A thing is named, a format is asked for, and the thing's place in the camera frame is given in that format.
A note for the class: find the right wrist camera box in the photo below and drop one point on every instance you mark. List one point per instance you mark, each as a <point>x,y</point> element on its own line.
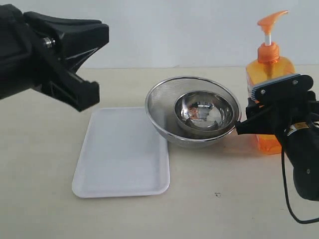
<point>279,88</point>

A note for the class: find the orange pump soap bottle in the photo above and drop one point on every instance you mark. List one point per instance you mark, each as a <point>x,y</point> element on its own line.
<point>269,63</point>

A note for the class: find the steel mesh strainer basket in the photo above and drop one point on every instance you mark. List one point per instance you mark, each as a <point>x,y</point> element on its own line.
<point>159,106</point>

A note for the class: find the small stainless steel bowl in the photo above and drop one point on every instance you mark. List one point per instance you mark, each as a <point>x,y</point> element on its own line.
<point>203,111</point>

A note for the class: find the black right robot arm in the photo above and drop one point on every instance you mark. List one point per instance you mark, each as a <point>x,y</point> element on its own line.
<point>305,164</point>

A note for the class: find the white rectangular foam tray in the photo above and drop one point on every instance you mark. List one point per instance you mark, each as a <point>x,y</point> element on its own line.
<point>122,155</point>

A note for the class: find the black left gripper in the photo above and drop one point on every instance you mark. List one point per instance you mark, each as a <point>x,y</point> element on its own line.
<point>44,53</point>

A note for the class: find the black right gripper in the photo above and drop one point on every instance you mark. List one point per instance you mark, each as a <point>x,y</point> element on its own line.
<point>292,117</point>

